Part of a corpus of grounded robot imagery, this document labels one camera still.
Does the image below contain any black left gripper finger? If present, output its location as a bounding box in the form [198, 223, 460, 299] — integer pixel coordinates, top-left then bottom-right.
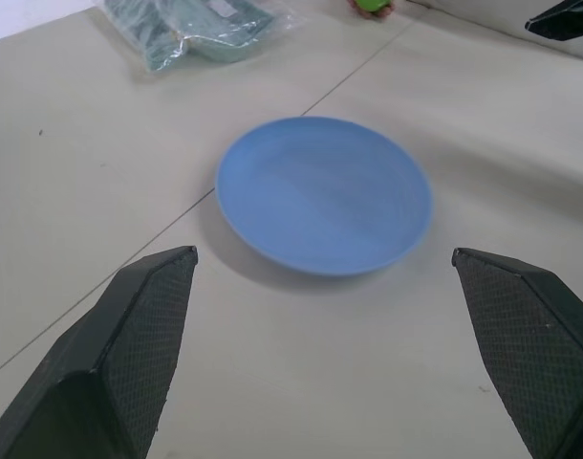
[524, 0, 583, 42]
[451, 247, 583, 459]
[0, 245, 199, 459]

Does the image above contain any blue round plate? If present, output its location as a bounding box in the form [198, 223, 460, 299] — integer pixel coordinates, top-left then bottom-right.
[214, 116, 435, 281]

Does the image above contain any clear bag of green cloths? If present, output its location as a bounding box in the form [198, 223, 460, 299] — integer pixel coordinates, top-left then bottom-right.
[101, 0, 306, 75]

